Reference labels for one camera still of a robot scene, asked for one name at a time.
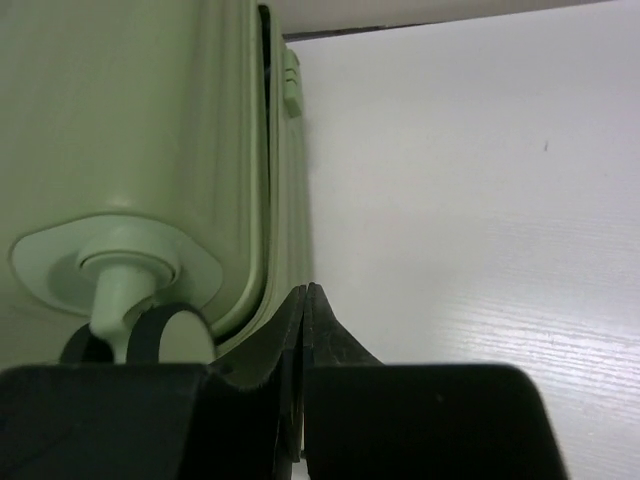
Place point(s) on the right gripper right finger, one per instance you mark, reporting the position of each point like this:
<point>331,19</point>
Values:
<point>364,419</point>

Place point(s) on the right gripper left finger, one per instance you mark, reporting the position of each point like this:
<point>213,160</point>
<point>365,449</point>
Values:
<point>89,418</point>

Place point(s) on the green hard-shell suitcase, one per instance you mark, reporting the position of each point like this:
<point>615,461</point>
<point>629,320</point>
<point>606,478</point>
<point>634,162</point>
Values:
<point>154,191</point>

